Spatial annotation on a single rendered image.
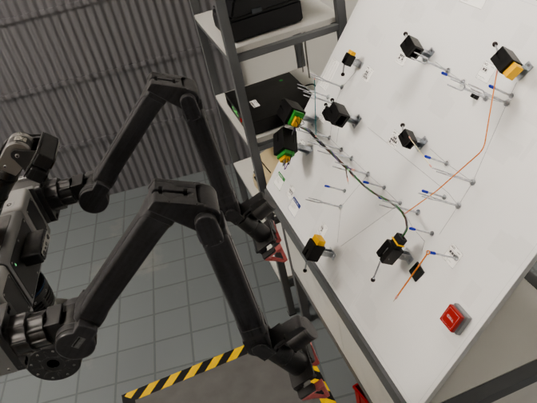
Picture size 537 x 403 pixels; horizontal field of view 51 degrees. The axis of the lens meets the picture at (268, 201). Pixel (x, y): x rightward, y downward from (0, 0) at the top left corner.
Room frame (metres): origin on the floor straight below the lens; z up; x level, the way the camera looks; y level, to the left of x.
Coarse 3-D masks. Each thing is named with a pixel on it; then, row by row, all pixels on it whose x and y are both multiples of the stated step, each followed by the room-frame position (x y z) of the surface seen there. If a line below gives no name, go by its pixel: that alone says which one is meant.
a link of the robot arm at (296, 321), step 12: (288, 324) 0.85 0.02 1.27; (300, 324) 0.83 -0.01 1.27; (276, 336) 0.84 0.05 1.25; (288, 336) 0.82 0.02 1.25; (300, 336) 0.82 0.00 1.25; (312, 336) 0.82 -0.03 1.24; (252, 348) 0.80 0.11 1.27; (264, 348) 0.80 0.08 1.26; (300, 348) 0.82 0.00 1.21; (264, 360) 0.80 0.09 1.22
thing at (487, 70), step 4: (484, 64) 1.34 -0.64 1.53; (488, 64) 1.33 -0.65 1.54; (492, 64) 1.31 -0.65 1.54; (480, 68) 1.34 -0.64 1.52; (484, 68) 1.33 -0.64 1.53; (488, 68) 1.32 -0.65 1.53; (492, 68) 1.31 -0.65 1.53; (480, 72) 1.33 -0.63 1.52; (484, 72) 1.32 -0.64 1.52; (488, 72) 1.31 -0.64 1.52; (492, 72) 1.30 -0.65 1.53; (476, 76) 1.34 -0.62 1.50; (480, 76) 1.32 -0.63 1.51; (484, 76) 1.31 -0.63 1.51; (488, 76) 1.30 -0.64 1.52; (480, 80) 1.32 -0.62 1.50; (484, 80) 1.30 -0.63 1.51; (488, 80) 1.29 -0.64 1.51
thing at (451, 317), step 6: (450, 306) 0.90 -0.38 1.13; (444, 312) 0.91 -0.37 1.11; (450, 312) 0.89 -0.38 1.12; (456, 312) 0.88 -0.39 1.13; (444, 318) 0.89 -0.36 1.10; (450, 318) 0.88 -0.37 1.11; (456, 318) 0.87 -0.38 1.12; (462, 318) 0.86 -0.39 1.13; (444, 324) 0.88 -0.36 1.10; (450, 324) 0.87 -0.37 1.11; (456, 324) 0.86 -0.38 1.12; (450, 330) 0.86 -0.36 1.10
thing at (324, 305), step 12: (288, 240) 1.88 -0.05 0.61; (300, 264) 1.76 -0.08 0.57; (300, 276) 1.80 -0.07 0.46; (312, 276) 1.61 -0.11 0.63; (312, 288) 1.64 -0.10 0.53; (312, 300) 1.68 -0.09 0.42; (324, 300) 1.51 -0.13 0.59; (324, 312) 1.53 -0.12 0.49; (336, 312) 1.39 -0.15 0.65; (336, 324) 1.41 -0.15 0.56; (336, 336) 1.43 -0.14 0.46
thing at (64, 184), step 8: (40, 184) 1.29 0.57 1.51; (48, 184) 1.31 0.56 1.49; (56, 184) 1.31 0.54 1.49; (64, 184) 1.31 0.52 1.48; (40, 192) 1.27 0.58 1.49; (48, 192) 1.29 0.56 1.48; (56, 192) 1.29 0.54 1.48; (64, 192) 1.29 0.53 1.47; (40, 200) 1.27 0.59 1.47; (48, 200) 1.28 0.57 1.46; (56, 200) 1.28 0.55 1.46; (64, 200) 1.29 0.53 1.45; (72, 200) 1.29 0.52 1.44; (48, 208) 1.27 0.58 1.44; (56, 208) 1.28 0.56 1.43; (64, 208) 1.30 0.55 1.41; (48, 216) 1.27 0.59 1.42; (56, 216) 1.30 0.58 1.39
